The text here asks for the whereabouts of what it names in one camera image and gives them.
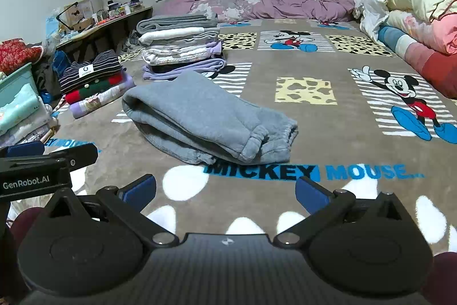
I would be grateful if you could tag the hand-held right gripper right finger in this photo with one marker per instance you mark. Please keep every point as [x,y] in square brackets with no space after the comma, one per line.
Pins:
[310,194]

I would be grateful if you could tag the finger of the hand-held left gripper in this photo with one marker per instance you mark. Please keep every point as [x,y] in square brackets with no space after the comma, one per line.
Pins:
[84,153]
[25,149]

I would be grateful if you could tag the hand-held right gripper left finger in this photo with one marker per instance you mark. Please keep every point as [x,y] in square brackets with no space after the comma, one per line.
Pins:
[141,190]

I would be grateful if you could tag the grey sweatpants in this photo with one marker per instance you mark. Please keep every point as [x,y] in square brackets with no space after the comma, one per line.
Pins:
[200,112]

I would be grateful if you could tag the dark clothes pile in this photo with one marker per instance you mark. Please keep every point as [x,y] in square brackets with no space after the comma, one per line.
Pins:
[48,76]

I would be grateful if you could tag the stack of folded clothes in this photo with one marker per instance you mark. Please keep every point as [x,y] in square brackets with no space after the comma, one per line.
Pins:
[175,40]

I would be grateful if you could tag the pile of folded linens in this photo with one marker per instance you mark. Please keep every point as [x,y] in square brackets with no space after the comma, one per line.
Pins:
[26,135]

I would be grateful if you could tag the mint green folded garment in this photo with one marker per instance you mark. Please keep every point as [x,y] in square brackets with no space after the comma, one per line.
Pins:
[21,108]

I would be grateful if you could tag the person's left leg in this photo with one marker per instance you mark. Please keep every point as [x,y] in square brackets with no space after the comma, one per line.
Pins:
[25,221]

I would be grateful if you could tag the person's leg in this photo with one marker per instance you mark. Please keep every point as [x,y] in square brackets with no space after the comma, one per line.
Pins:
[25,221]
[446,276]

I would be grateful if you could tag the lavender printed folded garment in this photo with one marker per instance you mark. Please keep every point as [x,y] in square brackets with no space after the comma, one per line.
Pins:
[103,102]

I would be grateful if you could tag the red folded sweater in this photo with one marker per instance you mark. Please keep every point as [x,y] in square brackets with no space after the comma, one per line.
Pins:
[76,97]

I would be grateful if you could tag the cartoon mouse printed blanket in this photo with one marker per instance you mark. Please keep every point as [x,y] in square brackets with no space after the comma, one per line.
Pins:
[321,133]

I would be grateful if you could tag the green storage box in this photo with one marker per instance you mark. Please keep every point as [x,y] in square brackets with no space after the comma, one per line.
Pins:
[18,80]

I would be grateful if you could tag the dark striped folded garment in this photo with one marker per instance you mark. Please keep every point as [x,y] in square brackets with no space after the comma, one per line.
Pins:
[103,67]

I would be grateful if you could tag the red patterned cloth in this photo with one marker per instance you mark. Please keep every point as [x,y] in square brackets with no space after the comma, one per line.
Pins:
[16,53]

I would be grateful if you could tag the wooden desk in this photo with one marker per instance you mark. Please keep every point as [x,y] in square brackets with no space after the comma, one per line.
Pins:
[107,26]

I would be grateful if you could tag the clutter of small desk things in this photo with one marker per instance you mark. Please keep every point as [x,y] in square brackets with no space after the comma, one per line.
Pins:
[89,17]

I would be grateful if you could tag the person's right leg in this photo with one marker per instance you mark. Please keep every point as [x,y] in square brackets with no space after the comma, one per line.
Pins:
[446,276]

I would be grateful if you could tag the colour-block bolster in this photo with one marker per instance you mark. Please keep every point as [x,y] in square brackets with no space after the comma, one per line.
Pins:
[421,58]

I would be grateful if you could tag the white crumpled quilt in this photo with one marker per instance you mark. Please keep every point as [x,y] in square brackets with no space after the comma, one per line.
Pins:
[375,5]

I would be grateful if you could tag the pink folded blanket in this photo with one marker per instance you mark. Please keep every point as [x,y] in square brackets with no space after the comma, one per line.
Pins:
[444,37]

